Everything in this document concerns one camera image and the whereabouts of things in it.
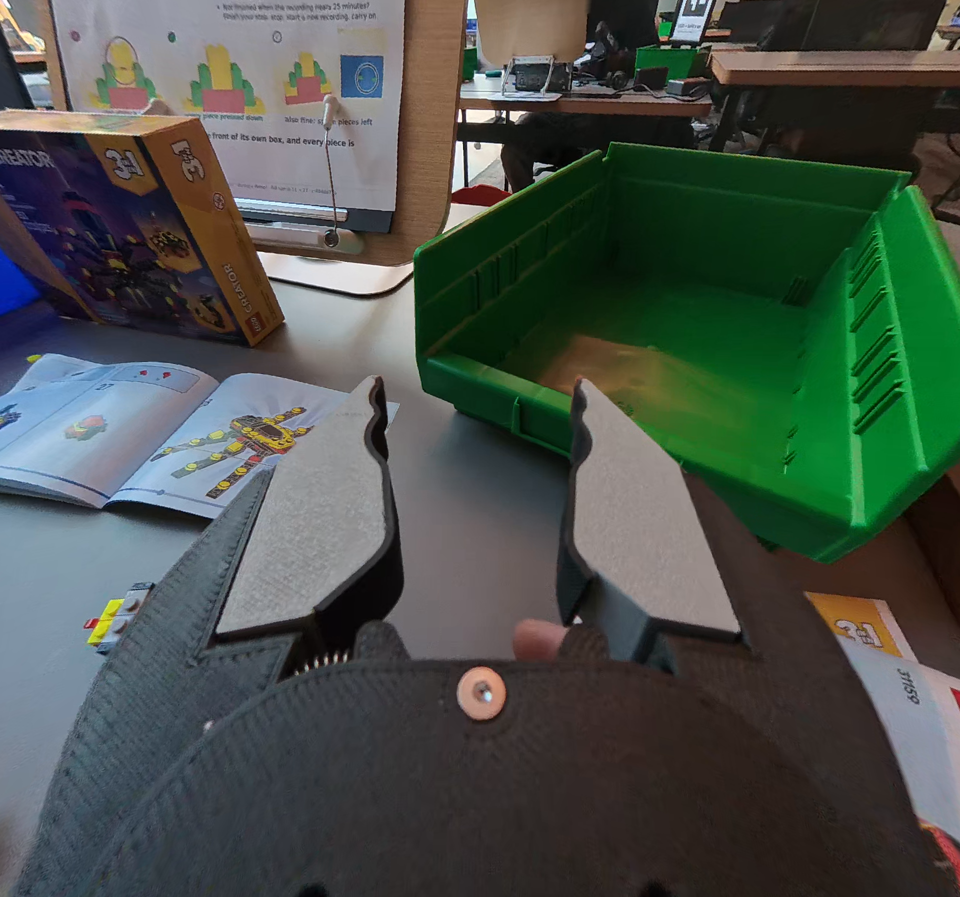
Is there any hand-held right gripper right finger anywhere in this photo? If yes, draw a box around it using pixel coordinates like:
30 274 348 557
556 378 745 672

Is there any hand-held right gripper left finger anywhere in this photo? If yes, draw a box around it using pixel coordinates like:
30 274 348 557
216 375 406 641

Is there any blue plastic bin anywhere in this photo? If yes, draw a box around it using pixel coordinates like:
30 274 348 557
0 248 42 315

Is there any open lego instruction booklet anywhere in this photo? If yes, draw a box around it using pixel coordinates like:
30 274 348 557
0 353 402 519

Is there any small yellow lego assembly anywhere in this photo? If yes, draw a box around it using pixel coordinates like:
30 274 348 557
84 582 155 654

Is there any closed lego instruction booklet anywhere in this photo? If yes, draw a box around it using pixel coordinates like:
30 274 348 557
804 591 960 861

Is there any lego set cardboard box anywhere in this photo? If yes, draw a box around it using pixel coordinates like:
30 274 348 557
0 109 286 348

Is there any person's right hand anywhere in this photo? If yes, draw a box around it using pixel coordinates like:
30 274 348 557
512 618 573 663

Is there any large green plastic bin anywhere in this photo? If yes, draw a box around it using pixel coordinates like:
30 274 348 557
412 141 960 564

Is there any wooden sheet stand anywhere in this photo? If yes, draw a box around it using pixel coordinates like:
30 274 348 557
26 0 475 298

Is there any long wooden work table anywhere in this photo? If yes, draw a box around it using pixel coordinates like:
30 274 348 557
459 79 714 120

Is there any small green bin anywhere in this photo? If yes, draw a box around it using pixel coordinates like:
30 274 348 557
636 44 711 85

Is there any wooden edged table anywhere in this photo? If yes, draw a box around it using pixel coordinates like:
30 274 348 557
708 49 960 90

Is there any printed task instruction sheet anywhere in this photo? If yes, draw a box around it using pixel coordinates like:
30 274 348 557
41 0 410 214

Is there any wooden divider board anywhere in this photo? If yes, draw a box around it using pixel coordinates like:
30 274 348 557
474 0 594 67

